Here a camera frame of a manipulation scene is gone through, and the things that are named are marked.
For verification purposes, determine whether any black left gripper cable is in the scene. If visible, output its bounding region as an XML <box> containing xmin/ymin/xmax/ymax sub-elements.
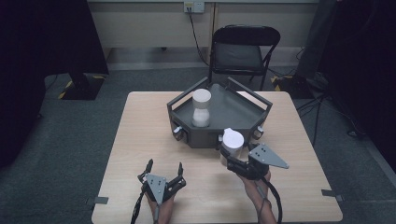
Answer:
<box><xmin>130</xmin><ymin>189</ymin><xmax>147</xmax><ymax>224</ymax></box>

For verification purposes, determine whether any person's left hand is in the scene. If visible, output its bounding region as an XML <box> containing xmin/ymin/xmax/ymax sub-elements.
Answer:
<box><xmin>145</xmin><ymin>193</ymin><xmax>176</xmax><ymax>218</ymax></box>

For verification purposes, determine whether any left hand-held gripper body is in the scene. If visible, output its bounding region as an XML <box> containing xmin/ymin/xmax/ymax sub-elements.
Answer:
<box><xmin>137</xmin><ymin>172</ymin><xmax>188</xmax><ymax>205</ymax></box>

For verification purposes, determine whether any black stand with striped tape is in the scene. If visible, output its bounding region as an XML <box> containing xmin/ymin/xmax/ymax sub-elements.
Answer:
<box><xmin>57</xmin><ymin>71</ymin><xmax>106</xmax><ymax>101</ymax></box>
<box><xmin>271</xmin><ymin>74</ymin><xmax>316</xmax><ymax>100</ymax></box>

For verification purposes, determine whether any black folding chair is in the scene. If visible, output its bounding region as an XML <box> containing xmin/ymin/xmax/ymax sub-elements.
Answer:
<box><xmin>208</xmin><ymin>24</ymin><xmax>282</xmax><ymax>91</ymax></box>

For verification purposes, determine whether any black curtain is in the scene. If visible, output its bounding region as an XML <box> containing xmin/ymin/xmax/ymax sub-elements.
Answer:
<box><xmin>317</xmin><ymin>0</ymin><xmax>396</xmax><ymax>174</ymax></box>
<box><xmin>0</xmin><ymin>0</ymin><xmax>110</xmax><ymax>171</ymax></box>

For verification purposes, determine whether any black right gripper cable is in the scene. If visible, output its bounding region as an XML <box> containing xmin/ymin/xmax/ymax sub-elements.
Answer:
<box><xmin>261</xmin><ymin>177</ymin><xmax>283</xmax><ymax>224</ymax></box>

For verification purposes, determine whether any grey table edge bracket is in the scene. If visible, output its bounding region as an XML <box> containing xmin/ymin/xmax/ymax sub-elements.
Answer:
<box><xmin>86</xmin><ymin>196</ymin><xmax>109</xmax><ymax>207</ymax></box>
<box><xmin>321</xmin><ymin>189</ymin><xmax>346</xmax><ymax>203</ymax></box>

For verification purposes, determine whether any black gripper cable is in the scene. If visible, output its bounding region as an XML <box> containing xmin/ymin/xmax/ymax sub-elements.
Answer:
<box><xmin>261</xmin><ymin>177</ymin><xmax>283</xmax><ymax>224</ymax></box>
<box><xmin>130</xmin><ymin>189</ymin><xmax>147</xmax><ymax>224</ymax></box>

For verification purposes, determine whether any grey corner storage rack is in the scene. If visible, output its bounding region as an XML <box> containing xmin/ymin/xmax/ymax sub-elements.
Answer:
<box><xmin>166</xmin><ymin>76</ymin><xmax>274</xmax><ymax>149</ymax></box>

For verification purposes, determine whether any black wall socket cable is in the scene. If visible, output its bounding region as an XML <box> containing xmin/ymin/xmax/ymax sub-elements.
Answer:
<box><xmin>188</xmin><ymin>11</ymin><xmax>210</xmax><ymax>67</ymax></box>

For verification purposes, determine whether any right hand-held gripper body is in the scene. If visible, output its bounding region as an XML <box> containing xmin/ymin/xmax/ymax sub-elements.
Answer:
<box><xmin>226</xmin><ymin>142</ymin><xmax>290</xmax><ymax>181</ymax></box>

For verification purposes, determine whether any person's right hand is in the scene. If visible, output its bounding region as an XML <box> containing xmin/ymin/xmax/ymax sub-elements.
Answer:
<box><xmin>238</xmin><ymin>171</ymin><xmax>273</xmax><ymax>201</ymax></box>

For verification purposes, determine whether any white wall socket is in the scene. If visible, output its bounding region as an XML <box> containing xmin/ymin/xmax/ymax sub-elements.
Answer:
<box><xmin>183</xmin><ymin>0</ymin><xmax>205</xmax><ymax>14</ymax></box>

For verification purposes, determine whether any black floor cable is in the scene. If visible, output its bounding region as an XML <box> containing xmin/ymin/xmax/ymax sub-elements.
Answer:
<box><xmin>295</xmin><ymin>92</ymin><xmax>365</xmax><ymax>147</ymax></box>

